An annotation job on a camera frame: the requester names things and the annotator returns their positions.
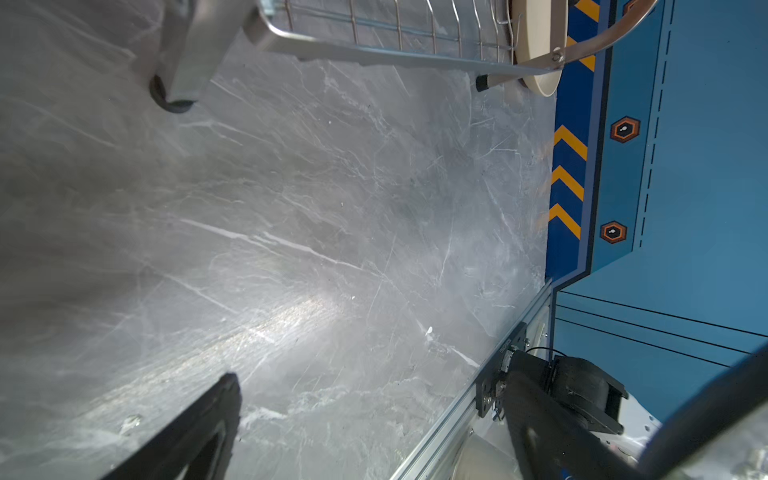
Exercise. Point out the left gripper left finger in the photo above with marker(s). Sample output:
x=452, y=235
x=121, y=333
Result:
x=197, y=444

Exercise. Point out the steel two-tier dish rack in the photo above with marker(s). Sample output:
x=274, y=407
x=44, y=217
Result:
x=469, y=36

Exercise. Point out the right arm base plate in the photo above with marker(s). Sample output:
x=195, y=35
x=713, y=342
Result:
x=488, y=384

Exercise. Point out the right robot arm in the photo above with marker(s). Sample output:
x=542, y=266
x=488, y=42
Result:
x=598, y=401

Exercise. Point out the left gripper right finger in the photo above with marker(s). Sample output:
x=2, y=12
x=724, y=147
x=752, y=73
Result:
x=549, y=443

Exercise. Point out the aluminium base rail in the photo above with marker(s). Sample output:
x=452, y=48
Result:
x=457, y=443

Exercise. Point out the plain cream plate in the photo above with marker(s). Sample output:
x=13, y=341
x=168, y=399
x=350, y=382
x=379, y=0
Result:
x=538, y=27

